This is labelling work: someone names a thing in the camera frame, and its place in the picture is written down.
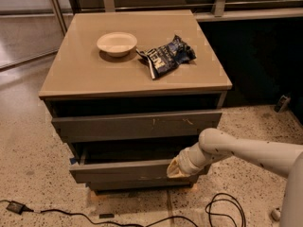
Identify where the grey drawer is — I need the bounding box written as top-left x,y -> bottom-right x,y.
52,110 -> 222,143
70,135 -> 209,183
87,176 -> 198,191

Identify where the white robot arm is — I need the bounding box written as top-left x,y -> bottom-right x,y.
167,128 -> 303,227

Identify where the grey top drawer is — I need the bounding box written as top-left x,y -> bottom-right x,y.
52,110 -> 222,143

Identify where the grey bottom drawer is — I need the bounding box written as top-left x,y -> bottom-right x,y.
87,176 -> 198,191

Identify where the grey drawer cabinet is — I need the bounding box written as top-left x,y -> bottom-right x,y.
38,9 -> 233,192

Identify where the blue tape piece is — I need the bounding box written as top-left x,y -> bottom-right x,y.
69,157 -> 77,165

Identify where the white power strip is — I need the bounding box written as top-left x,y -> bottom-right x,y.
271,208 -> 281,221

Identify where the blue chip bag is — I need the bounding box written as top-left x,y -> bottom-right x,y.
136,35 -> 196,79

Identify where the small grey floor device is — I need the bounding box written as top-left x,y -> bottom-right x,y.
274,94 -> 291,113

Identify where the white bowl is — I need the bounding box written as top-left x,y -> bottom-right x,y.
97,32 -> 137,58

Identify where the black power adapter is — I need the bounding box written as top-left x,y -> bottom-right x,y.
7,201 -> 32,215

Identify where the black floor cable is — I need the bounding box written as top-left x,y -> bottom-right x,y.
0,192 -> 247,227

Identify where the metal railing frame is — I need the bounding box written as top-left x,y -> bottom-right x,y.
50,0 -> 303,31

